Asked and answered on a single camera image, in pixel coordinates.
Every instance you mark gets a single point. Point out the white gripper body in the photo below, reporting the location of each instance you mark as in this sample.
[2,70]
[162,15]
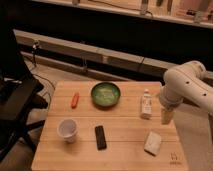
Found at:
[167,105]

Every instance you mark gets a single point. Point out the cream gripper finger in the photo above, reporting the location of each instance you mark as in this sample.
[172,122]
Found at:
[166,115]

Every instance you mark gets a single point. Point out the black eraser block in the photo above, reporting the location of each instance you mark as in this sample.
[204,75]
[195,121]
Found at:
[100,137]

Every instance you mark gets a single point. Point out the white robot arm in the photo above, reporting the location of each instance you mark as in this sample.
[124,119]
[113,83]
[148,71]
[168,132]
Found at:
[185,81]

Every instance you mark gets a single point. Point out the white sponge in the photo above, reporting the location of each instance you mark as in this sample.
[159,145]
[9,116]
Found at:
[153,143]

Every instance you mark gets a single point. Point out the white glue bottle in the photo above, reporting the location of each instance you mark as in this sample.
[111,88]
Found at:
[146,105]

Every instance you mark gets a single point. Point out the green bowl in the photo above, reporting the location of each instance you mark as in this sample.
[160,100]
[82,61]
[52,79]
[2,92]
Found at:
[105,94]

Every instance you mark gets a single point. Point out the orange carrot toy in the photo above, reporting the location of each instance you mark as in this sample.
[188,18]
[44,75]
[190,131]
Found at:
[75,99]

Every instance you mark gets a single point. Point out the white paper cup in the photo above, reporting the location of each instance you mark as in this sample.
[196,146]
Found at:
[67,130]

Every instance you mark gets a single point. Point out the black office chair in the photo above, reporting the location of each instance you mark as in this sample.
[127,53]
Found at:
[19,94]

